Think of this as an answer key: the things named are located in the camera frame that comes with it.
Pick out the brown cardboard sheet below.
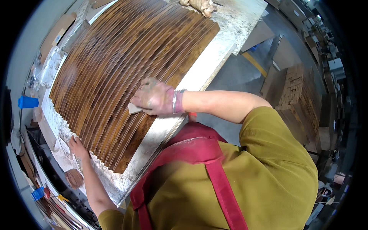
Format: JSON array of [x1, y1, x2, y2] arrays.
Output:
[[39, 12, 77, 64]]

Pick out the cluttered workshop tables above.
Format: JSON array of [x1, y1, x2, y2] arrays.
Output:
[[299, 0, 347, 84]]

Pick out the silver bracelet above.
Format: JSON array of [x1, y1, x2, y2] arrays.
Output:
[[172, 89, 187, 115]]

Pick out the crumpled stained rag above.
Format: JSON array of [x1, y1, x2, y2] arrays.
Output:
[[179, 0, 218, 18]]

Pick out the person's right hand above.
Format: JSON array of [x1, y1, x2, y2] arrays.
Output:
[[131, 77, 185, 117]]

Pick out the clear plastic bag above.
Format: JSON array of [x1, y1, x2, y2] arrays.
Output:
[[40, 46, 68, 88]]

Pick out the stack of wooden blocks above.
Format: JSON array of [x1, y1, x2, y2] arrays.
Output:
[[274, 63, 321, 145]]

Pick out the blue plastic clamp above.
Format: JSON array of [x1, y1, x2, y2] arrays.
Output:
[[31, 186, 45, 201]]

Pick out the row of brown wooden slats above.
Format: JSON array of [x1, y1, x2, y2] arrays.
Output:
[[49, 0, 221, 175]]

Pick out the grey board sheet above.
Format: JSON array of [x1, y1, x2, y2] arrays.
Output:
[[240, 20, 276, 53]]

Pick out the small sandpaper piece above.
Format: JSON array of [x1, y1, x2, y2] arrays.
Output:
[[128, 103, 144, 115]]

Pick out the black metal rack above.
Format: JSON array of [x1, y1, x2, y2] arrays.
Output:
[[25, 126, 99, 230]]

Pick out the person's left hand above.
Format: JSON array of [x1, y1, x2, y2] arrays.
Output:
[[68, 135, 91, 160]]

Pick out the person's body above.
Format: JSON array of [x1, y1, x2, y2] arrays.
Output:
[[98, 106, 319, 230]]

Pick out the brown leaning board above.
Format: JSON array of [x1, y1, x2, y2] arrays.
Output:
[[260, 66, 288, 107]]

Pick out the blue plastic cup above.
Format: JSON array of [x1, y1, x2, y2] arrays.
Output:
[[17, 95, 39, 109]]

